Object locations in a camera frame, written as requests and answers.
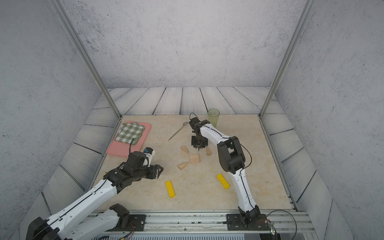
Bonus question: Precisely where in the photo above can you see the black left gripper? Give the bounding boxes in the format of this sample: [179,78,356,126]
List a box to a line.
[132,163,166,182]

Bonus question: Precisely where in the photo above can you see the wooden triangle block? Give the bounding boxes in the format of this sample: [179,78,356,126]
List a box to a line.
[181,146,189,155]
[178,162,189,171]
[206,147,212,156]

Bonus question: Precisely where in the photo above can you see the wooden square block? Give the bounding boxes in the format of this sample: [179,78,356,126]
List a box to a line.
[189,154,201,164]

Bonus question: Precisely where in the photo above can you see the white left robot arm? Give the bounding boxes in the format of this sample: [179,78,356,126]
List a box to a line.
[26,148,164,240]

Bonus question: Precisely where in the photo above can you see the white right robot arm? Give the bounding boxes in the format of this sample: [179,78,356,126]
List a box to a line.
[189,117,262,227]

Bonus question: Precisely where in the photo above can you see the metal spoon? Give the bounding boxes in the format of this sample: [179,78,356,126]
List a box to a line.
[169,122,189,140]

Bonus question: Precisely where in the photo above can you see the yellow long block left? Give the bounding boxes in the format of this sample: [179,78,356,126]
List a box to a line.
[165,181,176,198]

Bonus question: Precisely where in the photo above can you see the yellow long block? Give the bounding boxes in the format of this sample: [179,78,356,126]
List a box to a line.
[165,181,176,198]
[217,174,230,189]

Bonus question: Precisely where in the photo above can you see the green translucent plastic cup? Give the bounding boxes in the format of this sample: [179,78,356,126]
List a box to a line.
[208,109,220,128]

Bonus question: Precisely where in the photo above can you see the green checked cloth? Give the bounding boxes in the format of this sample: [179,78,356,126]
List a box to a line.
[115,123,146,145]

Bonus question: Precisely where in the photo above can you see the yellow long block right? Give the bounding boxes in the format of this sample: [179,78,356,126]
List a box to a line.
[217,174,230,189]

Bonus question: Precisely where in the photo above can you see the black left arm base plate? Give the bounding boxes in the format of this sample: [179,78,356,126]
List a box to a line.
[110,214,147,232]

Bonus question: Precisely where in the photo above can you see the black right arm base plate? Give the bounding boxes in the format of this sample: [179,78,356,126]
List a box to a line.
[226,214,270,231]

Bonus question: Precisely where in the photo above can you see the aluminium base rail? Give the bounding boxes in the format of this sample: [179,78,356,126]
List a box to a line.
[86,209,319,240]

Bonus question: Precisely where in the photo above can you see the black cable at base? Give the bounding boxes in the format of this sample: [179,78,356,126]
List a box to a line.
[265,209,298,240]

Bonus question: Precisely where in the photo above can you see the right aluminium frame post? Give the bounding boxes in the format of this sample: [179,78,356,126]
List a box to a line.
[259,0,316,119]

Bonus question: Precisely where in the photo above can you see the aluminium frame post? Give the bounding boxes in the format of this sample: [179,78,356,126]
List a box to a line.
[49,0,122,120]
[259,0,316,119]

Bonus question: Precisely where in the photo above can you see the left aluminium frame post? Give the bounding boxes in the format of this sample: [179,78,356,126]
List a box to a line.
[49,0,122,120]

